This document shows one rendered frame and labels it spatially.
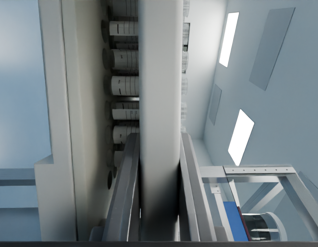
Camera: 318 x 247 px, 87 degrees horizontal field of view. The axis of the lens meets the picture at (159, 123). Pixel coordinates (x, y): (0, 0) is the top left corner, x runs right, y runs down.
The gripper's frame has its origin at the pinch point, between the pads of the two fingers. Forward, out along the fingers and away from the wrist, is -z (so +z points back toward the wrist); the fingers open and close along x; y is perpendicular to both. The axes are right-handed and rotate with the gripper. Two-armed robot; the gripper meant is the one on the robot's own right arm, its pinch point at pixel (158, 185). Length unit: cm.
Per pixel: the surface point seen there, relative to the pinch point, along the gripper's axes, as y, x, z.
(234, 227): 72, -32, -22
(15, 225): 81, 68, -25
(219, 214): 68, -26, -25
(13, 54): 32, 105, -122
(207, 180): 65, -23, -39
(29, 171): 60, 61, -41
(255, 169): 61, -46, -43
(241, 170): 61, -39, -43
